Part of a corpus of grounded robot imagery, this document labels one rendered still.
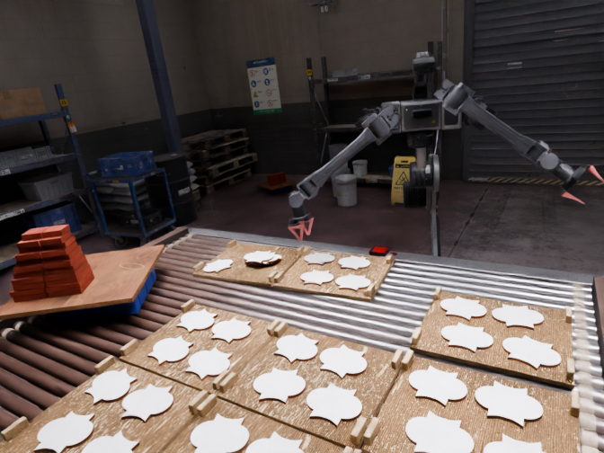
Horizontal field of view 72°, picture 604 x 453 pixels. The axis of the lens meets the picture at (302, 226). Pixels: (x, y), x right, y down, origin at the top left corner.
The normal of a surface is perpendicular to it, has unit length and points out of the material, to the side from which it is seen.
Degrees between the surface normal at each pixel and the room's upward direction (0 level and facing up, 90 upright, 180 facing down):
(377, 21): 90
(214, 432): 0
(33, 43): 90
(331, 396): 0
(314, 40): 90
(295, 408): 0
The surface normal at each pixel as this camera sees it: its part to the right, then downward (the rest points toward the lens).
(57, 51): 0.85, 0.09
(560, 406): -0.11, -0.93
